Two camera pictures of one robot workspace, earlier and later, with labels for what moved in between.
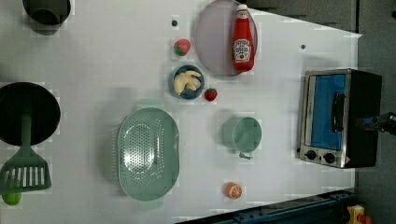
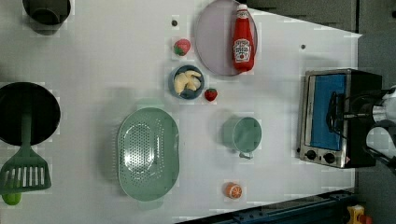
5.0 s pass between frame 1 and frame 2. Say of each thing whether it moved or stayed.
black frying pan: stayed
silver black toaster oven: stayed
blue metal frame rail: stayed
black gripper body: moved
